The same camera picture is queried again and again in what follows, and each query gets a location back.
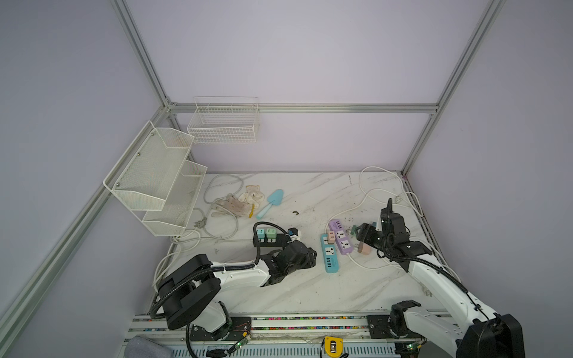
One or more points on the grey cloth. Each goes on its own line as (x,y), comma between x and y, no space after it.
(141,347)

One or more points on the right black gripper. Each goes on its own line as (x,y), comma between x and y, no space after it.
(365,230)

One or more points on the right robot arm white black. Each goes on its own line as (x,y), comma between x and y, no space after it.
(474,328)

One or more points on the beige power strip bundle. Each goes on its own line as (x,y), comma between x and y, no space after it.
(243,205)

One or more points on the aluminium rail base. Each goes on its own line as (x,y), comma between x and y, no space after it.
(286,335)

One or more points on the yellow tape measure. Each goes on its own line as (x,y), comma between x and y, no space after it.
(332,347)

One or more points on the purple power strip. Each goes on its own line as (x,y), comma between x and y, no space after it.
(341,238)

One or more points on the pink plug adapter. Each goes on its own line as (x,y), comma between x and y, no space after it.
(331,237)
(364,249)

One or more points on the white wire basket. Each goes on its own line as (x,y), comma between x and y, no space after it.
(220,120)

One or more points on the black power strip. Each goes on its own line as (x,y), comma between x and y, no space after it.
(280,241)

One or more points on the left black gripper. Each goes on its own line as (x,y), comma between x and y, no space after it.
(310,259)

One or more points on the teal power strip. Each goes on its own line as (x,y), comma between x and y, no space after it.
(329,255)

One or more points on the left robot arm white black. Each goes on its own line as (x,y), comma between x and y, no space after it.
(189,295)

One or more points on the white mesh two-tier shelf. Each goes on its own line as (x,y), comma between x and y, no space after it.
(156,180)

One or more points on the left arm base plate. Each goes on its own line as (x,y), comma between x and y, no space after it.
(232,330)

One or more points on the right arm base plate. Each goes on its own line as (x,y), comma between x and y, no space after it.
(380,329)

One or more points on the light blue brush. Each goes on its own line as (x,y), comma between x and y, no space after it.
(275,199)

